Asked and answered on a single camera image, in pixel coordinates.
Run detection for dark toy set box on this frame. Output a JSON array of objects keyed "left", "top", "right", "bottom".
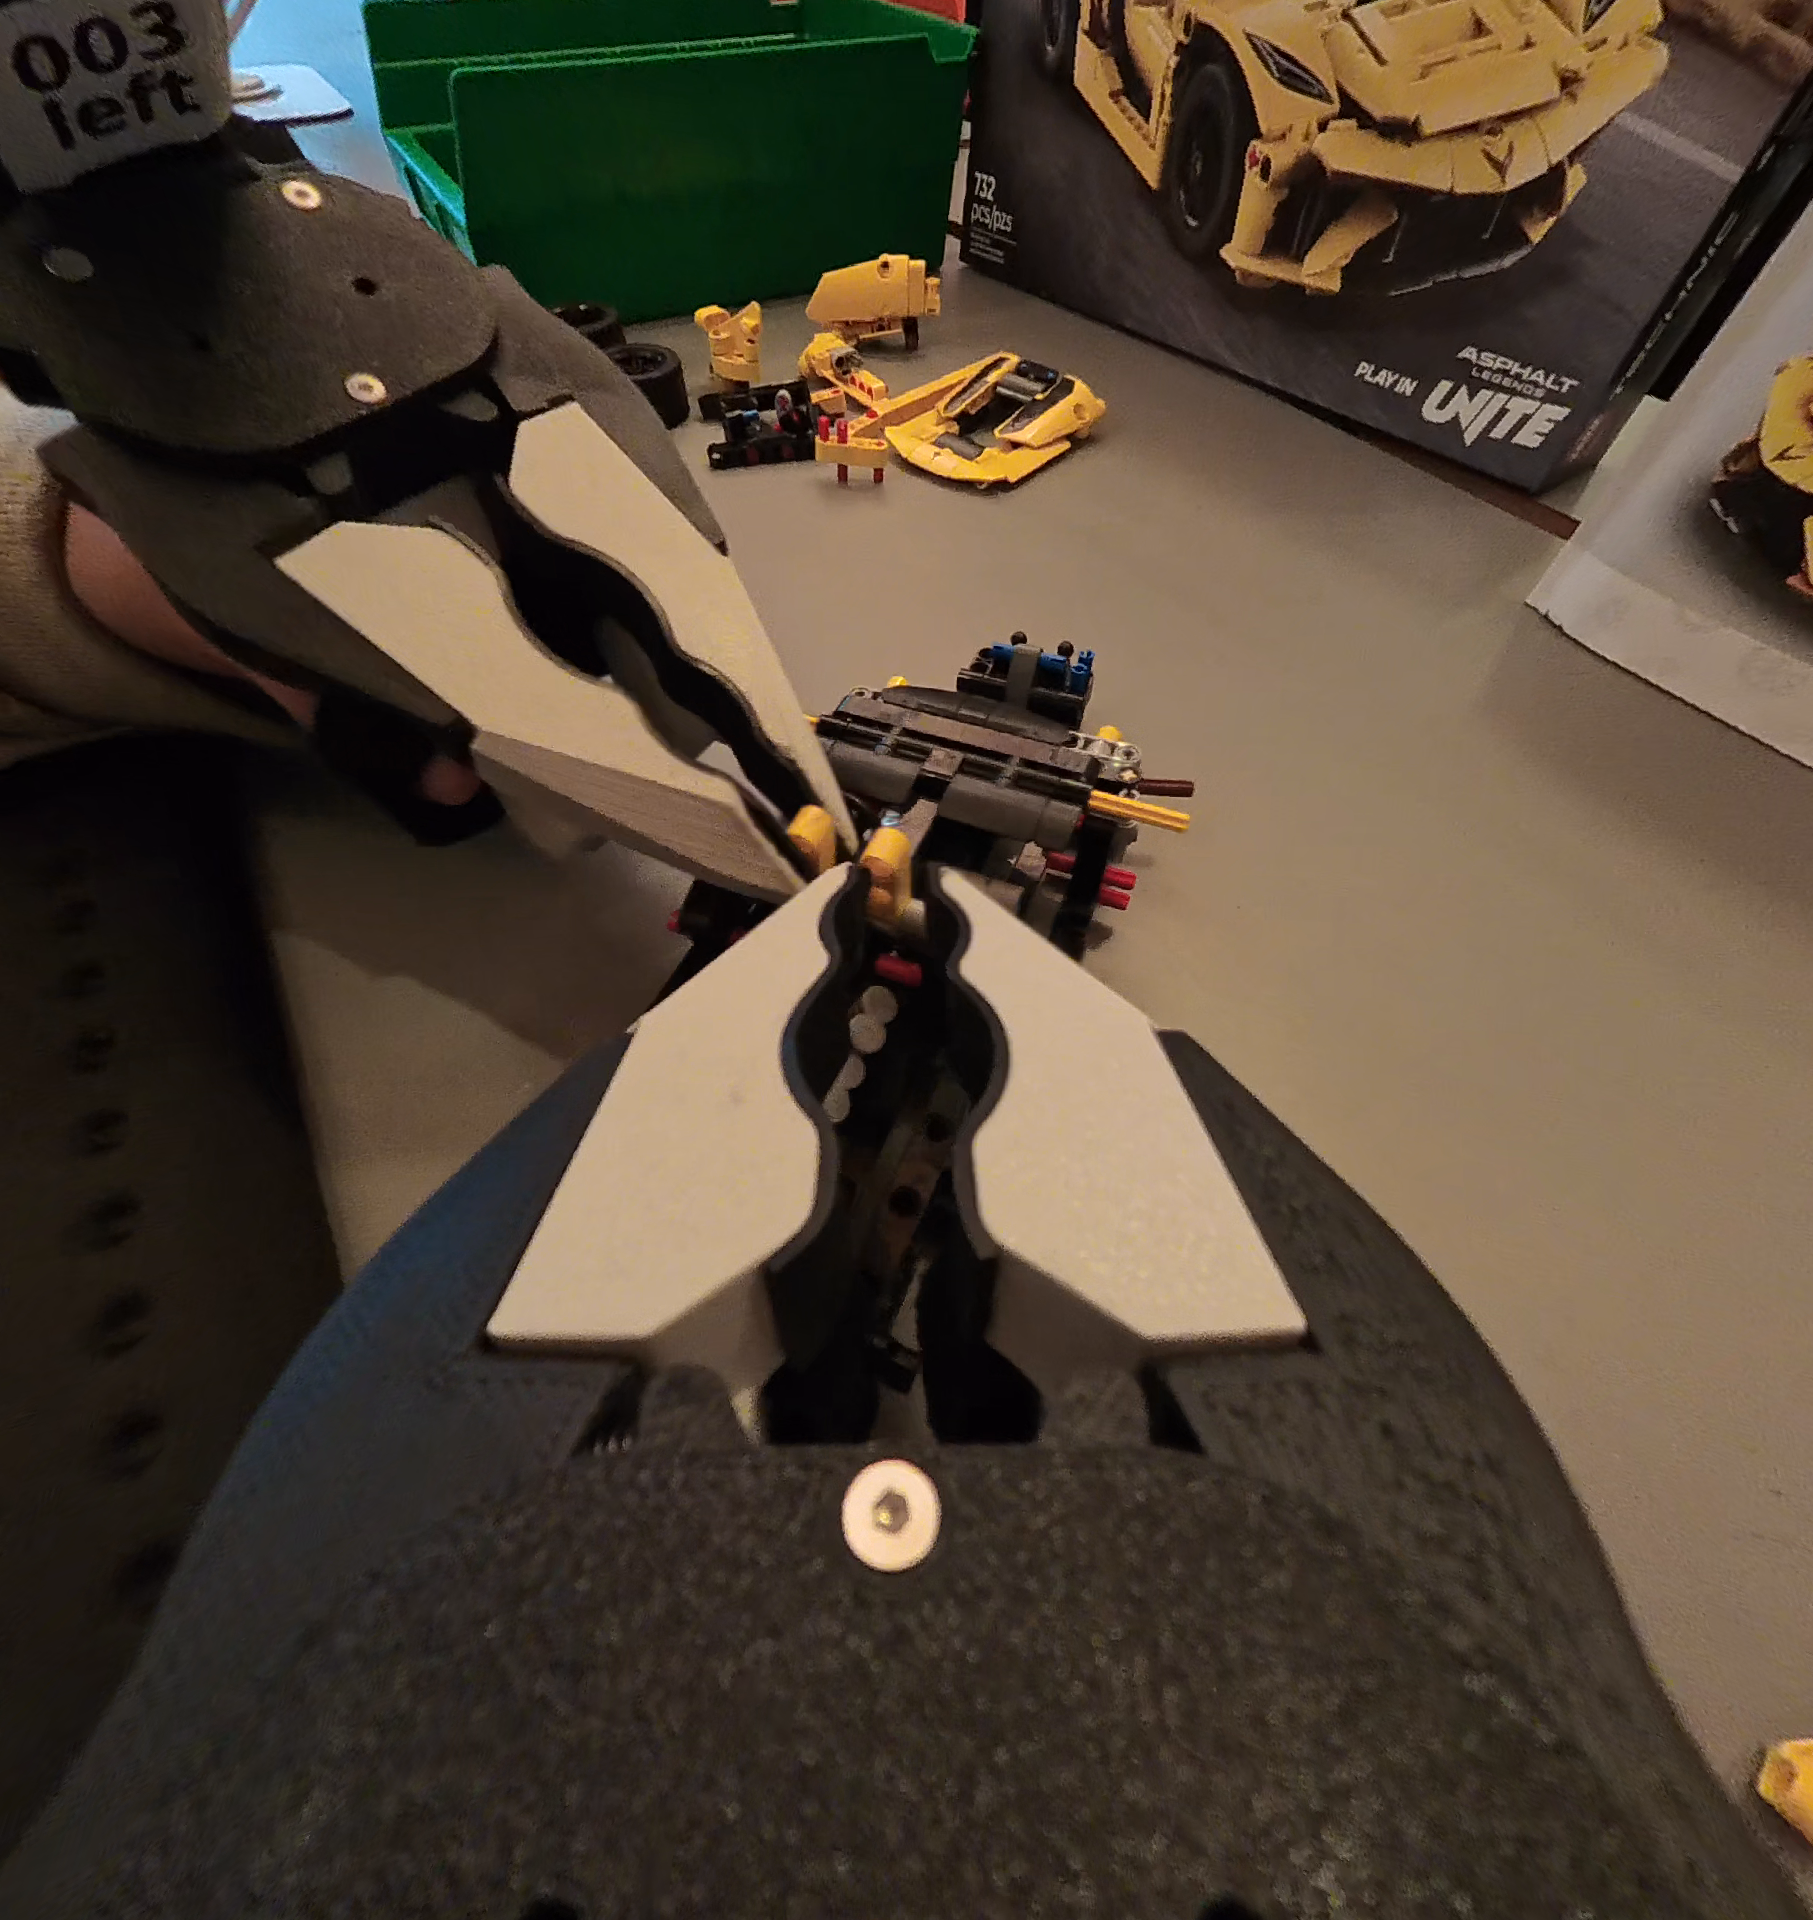
[{"left": 959, "top": 0, "right": 1813, "bottom": 498}]

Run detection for green plastic bin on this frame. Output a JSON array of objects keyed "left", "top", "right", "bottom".
[{"left": 363, "top": 0, "right": 974, "bottom": 324}]

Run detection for yellow toy hood section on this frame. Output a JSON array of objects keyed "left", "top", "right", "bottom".
[{"left": 803, "top": 253, "right": 944, "bottom": 356}]

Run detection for instruction booklet yellow car cover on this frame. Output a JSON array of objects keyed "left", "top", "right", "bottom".
[{"left": 1529, "top": 143, "right": 1813, "bottom": 796}]

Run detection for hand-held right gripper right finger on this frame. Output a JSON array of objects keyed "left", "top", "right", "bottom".
[{"left": 918, "top": 867, "right": 1311, "bottom": 1446}]

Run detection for person's left forearm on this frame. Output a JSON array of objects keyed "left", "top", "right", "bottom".
[{"left": 0, "top": 284, "right": 315, "bottom": 781}]

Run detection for grey desk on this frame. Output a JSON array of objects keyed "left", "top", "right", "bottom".
[{"left": 231, "top": 61, "right": 1813, "bottom": 1920}]

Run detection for black toy car chassis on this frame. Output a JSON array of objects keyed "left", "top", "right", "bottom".
[{"left": 665, "top": 632, "right": 1197, "bottom": 1412}]

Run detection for person's left hand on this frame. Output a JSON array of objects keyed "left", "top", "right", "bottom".
[{"left": 63, "top": 500, "right": 481, "bottom": 813}]

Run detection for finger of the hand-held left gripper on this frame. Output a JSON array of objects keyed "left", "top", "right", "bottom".
[
  {"left": 268, "top": 515, "right": 819, "bottom": 906},
  {"left": 496, "top": 399, "right": 862, "bottom": 870}
]

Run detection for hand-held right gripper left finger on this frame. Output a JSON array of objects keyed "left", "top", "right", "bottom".
[{"left": 487, "top": 863, "right": 869, "bottom": 1446}]

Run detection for black toy subassembly red pins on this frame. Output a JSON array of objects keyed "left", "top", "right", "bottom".
[{"left": 700, "top": 383, "right": 820, "bottom": 470}]

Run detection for yellow toy car side panel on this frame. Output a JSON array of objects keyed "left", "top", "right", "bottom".
[{"left": 883, "top": 352, "right": 1107, "bottom": 491}]

